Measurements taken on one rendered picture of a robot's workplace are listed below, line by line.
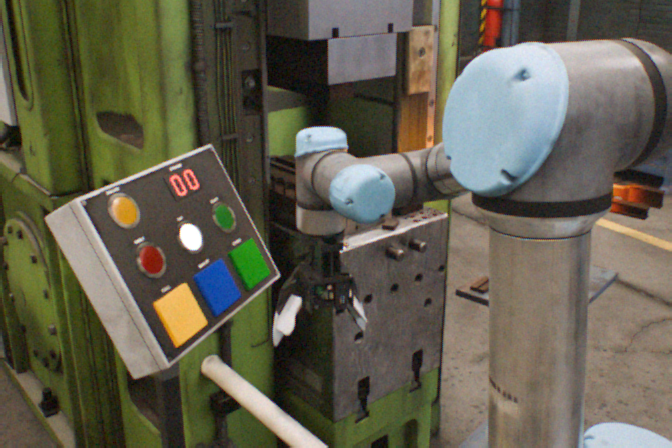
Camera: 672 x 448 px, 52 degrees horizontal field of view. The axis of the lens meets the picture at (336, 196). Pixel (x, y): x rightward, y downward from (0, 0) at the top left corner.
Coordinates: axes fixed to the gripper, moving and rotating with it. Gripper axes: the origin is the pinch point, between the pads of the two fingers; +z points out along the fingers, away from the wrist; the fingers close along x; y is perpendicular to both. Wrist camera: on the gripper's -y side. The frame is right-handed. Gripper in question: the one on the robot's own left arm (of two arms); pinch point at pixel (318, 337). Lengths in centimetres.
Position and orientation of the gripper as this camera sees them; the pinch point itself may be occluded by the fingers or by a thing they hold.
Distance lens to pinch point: 116.0
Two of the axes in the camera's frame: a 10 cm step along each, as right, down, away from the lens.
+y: 3.1, 3.1, -9.0
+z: 0.0, 9.4, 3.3
